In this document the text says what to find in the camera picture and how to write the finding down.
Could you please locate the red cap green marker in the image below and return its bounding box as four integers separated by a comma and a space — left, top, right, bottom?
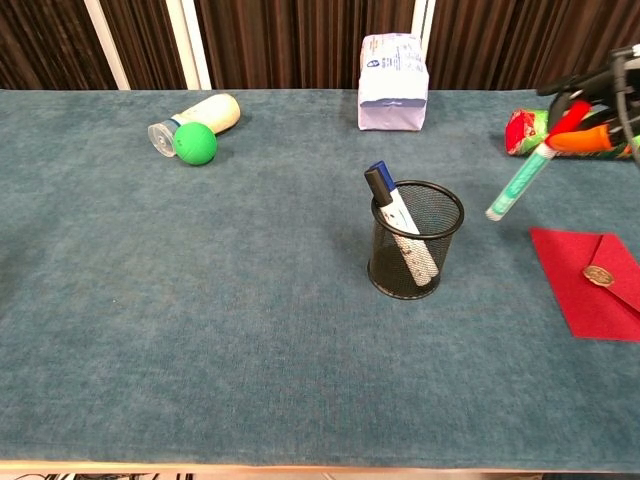
485, 100, 594, 223

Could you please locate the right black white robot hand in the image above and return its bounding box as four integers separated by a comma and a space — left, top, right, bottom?
537, 43, 640, 166

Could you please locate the brown pleated curtain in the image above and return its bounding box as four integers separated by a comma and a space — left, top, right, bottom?
0, 0, 640, 92

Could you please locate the black cap white marker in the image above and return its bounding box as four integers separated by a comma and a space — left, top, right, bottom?
363, 168, 440, 287

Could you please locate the green chip can red lid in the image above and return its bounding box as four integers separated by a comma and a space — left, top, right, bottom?
504, 108, 640, 162

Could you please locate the white tissue pack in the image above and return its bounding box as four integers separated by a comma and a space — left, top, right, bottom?
357, 32, 430, 132

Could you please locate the black pen cup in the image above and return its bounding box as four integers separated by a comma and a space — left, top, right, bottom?
367, 180, 466, 301

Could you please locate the blue cap white marker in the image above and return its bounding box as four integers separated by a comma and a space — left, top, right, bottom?
368, 160, 422, 236

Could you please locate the white frame post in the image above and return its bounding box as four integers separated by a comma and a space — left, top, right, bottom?
164, 0, 214, 91
83, 0, 133, 91
410, 0, 437, 52

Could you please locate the mayonnaise squeeze bottle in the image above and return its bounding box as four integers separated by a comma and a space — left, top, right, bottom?
147, 92, 242, 159

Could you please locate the green rubber ball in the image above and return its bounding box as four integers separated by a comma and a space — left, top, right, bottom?
173, 121, 219, 166

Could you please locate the red envelope gold seal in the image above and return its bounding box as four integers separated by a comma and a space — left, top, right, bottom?
529, 227, 640, 344

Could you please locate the teal fabric tablecloth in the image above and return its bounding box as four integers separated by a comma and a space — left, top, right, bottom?
0, 88, 640, 471

